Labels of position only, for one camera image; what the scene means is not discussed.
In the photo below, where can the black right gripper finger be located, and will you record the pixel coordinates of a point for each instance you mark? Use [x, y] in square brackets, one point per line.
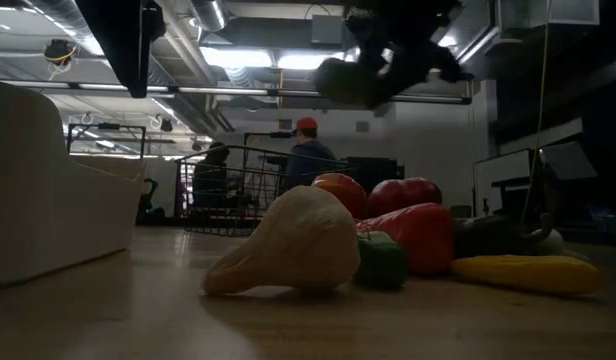
[393, 85]
[368, 35]

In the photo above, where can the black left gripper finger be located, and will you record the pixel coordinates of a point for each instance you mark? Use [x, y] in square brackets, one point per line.
[118, 45]
[144, 65]

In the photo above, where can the dark green avocado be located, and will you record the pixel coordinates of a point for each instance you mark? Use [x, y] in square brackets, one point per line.
[340, 80]

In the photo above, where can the red bell pepper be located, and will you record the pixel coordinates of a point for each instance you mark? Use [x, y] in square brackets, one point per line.
[403, 195]

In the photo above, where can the orange red peach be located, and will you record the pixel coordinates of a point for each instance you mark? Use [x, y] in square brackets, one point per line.
[343, 192]

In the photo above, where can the orange carrot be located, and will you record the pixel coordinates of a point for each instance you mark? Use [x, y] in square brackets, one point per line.
[423, 235]

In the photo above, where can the small green bell pepper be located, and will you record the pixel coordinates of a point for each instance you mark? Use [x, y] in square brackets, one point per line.
[383, 262]

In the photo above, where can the white garlic bulb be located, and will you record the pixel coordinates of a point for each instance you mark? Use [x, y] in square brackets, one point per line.
[298, 240]

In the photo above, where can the small white green vegetable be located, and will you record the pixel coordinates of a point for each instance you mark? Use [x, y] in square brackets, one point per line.
[550, 244]

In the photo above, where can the yellow chili pepper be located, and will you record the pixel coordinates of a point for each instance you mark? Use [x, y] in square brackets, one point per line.
[528, 274]

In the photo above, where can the grey ceiling box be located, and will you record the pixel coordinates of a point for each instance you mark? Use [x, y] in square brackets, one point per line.
[328, 29]

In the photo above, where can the black yellow ceiling reel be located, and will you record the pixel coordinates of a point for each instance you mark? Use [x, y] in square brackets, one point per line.
[59, 52]

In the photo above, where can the ceiling light panel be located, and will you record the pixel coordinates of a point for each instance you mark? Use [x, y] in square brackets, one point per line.
[235, 57]
[308, 61]

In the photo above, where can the black cabinet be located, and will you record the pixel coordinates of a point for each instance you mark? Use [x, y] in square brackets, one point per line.
[378, 170]

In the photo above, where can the grey horizontal beam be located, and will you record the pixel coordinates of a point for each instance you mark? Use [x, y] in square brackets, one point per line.
[228, 91]

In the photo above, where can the person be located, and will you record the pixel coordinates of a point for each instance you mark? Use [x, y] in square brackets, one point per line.
[308, 160]
[210, 175]

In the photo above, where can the white board panel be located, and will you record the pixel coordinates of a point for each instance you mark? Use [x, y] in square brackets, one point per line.
[503, 175]

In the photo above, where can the white plastic tray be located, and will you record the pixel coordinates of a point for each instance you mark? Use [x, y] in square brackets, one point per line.
[48, 200]

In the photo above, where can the silver ventilation duct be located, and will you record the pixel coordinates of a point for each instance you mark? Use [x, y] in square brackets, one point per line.
[173, 50]

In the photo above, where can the black aluminium table frame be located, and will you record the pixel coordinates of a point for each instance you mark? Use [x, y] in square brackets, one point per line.
[598, 235]

